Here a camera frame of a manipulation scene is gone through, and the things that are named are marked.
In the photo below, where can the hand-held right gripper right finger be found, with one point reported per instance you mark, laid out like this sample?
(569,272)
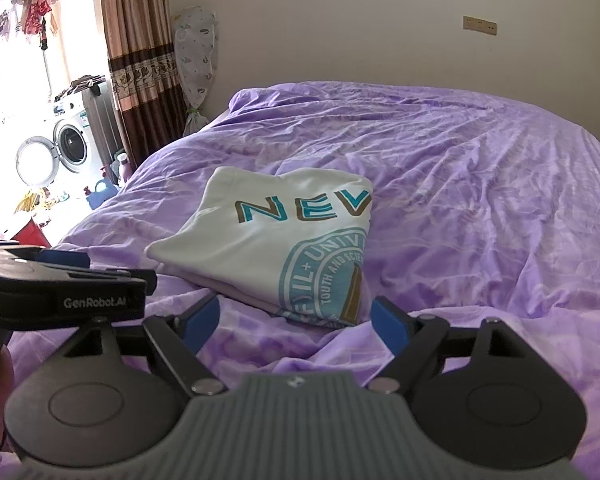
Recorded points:
(389,327)

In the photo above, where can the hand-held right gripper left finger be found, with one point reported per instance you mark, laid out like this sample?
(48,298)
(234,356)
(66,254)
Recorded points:
(200,324)

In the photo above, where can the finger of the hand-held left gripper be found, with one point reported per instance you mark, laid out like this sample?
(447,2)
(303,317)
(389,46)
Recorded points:
(120,277)
(62,258)

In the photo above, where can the white printed sweatshirt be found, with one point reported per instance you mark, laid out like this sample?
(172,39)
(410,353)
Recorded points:
(260,255)

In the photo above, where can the yellow bundle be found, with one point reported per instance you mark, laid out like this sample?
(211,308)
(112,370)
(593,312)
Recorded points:
(32,200)

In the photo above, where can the blue detergent jug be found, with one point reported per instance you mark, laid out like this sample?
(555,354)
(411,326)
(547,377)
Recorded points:
(99,196)

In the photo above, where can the pink bottle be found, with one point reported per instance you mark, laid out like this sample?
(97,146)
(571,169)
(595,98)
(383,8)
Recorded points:
(124,170)

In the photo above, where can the white washing machine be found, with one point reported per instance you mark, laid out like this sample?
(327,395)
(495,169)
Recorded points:
(72,142)

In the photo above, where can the purple bed sheet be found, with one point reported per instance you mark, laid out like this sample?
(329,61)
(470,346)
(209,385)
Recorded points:
(480,200)

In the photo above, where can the dark cloth pile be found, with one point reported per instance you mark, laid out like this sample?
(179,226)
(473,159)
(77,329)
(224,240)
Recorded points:
(82,85)

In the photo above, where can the brown patterned curtain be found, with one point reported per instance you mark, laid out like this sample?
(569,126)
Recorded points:
(140,35)

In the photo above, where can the red hanging garment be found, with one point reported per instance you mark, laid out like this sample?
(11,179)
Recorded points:
(36,10)

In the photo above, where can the wall socket plate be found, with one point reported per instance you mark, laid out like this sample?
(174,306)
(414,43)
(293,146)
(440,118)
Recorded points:
(479,25)

